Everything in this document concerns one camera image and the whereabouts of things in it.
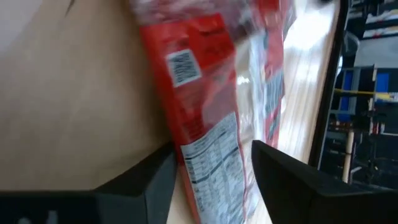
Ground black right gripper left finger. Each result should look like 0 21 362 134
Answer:
0 141 178 224

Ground blue panel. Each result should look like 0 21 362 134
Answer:
336 69 391 123

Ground red popcorn bag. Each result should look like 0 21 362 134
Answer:
129 0 298 224

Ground beige post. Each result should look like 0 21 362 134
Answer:
341 129 356 184

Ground yellow bar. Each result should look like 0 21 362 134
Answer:
333 88 393 101

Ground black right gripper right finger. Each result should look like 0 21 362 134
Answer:
251 139 398 224

